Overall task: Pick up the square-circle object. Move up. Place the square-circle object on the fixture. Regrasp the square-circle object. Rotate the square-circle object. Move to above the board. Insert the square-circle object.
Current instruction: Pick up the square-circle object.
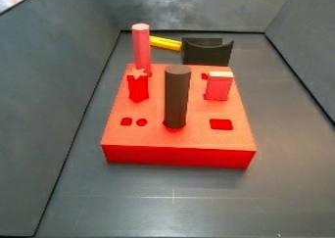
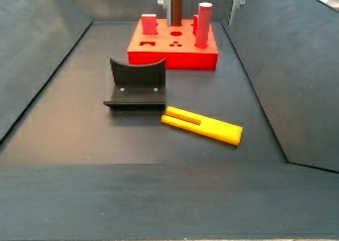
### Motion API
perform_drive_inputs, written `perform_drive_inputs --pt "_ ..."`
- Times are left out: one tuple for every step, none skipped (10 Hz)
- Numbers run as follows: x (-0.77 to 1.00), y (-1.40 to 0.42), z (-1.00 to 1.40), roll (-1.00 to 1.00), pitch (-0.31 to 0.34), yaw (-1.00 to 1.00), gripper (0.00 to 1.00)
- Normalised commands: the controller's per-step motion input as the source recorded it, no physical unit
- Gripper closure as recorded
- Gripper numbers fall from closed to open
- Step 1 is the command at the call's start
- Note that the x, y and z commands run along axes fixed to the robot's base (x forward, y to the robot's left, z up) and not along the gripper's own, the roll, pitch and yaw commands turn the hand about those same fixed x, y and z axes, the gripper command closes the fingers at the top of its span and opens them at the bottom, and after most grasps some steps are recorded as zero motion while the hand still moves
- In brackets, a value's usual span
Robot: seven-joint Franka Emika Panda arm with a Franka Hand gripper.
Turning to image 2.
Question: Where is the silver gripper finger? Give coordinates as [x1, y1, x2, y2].
[228, 0, 245, 25]
[157, 0, 172, 25]

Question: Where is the yellow two-pronged square-circle object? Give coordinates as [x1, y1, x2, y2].
[160, 106, 244, 146]

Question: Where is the red fixture block with holes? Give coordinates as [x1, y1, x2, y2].
[126, 19, 219, 70]

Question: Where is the black curved regrasp stand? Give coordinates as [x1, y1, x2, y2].
[102, 60, 165, 109]

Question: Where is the dark brown cylinder peg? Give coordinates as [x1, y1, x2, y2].
[170, 0, 182, 26]

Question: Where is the red star-shaped peg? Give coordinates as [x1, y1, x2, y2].
[192, 15, 199, 36]

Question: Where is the tall pink cylinder peg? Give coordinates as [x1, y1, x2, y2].
[195, 2, 213, 49]

